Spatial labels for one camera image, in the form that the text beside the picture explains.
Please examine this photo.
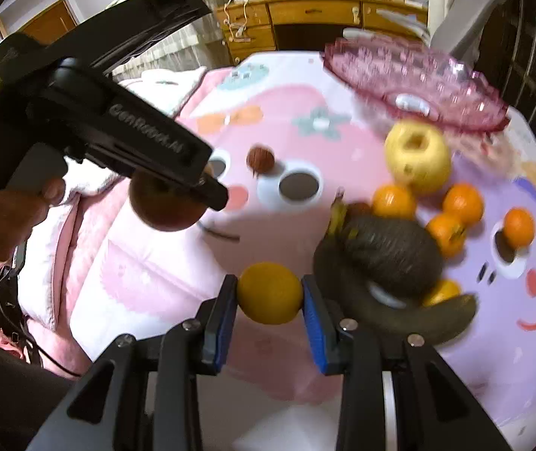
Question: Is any yellow orange kumquat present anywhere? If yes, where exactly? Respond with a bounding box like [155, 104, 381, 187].
[236, 262, 304, 325]

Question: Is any red apple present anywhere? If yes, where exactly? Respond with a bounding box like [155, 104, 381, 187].
[128, 171, 207, 232]

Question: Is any orange tangerine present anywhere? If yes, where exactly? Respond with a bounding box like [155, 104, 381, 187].
[503, 208, 536, 250]
[426, 213, 467, 259]
[372, 183, 417, 220]
[442, 182, 484, 227]

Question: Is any red lychee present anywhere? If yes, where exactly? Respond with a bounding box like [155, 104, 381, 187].
[245, 145, 275, 176]

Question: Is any person's left hand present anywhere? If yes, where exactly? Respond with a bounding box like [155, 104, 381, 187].
[0, 177, 65, 262]

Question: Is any wooden door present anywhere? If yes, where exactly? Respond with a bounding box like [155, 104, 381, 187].
[0, 0, 77, 44]

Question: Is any small yellow kumquat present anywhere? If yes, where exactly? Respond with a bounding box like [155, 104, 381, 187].
[423, 279, 462, 306]

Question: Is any pink quilt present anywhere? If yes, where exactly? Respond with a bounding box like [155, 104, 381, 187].
[0, 67, 204, 381]

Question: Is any overripe dark banana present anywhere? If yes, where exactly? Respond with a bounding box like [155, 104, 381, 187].
[313, 194, 478, 345]

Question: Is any dark avocado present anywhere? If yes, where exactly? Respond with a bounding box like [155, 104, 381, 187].
[336, 215, 444, 299]

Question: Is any cloth covered furniture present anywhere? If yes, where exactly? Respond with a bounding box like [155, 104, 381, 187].
[113, 0, 231, 82]

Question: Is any wooden desk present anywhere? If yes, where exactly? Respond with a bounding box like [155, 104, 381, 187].
[214, 0, 428, 63]

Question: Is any cartoon printed bed sheet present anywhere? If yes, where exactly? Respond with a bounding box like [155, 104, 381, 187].
[69, 52, 536, 450]

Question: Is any yellow pear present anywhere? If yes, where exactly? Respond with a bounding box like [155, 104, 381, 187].
[384, 120, 451, 195]

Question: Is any pink glass fruit plate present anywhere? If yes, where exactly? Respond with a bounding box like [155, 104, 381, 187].
[322, 35, 510, 135]

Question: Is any grey office chair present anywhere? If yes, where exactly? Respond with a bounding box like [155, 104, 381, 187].
[342, 0, 514, 70]

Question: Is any black cable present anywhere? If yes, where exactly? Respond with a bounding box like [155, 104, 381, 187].
[0, 243, 84, 379]

